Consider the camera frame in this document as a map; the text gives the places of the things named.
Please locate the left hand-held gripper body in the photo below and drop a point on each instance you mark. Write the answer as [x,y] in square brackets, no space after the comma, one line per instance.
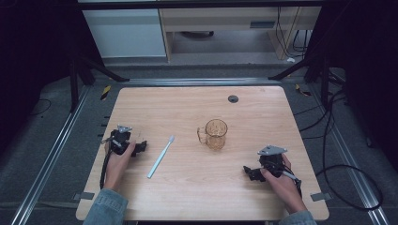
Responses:
[120,141]

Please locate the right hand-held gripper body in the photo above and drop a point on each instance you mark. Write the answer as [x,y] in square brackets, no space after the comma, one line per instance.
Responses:
[272,161]

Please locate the light blue toothbrush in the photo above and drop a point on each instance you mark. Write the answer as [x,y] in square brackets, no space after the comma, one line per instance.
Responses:
[160,157]

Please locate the amber glass mug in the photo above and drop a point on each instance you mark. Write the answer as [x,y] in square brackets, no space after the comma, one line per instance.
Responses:
[213,134]

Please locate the person's left hand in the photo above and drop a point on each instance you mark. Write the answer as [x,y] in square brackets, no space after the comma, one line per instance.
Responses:
[119,165]

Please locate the person's right hand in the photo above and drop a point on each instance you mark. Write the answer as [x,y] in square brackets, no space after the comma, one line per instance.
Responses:
[284,187]

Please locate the yellow black floor tape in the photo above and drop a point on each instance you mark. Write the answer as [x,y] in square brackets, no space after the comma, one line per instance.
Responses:
[105,92]
[302,90]

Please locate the black metal stand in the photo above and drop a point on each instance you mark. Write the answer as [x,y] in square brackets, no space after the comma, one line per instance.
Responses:
[82,75]
[313,72]

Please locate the white cabinet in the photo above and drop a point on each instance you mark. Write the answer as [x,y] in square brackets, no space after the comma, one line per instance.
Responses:
[125,33]

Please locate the grey table bracket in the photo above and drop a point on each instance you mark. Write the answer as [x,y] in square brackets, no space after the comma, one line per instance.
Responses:
[83,196]
[321,196]

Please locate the aluminium floor rail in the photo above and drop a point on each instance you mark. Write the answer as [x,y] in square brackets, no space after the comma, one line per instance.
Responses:
[200,82]
[350,162]
[47,159]

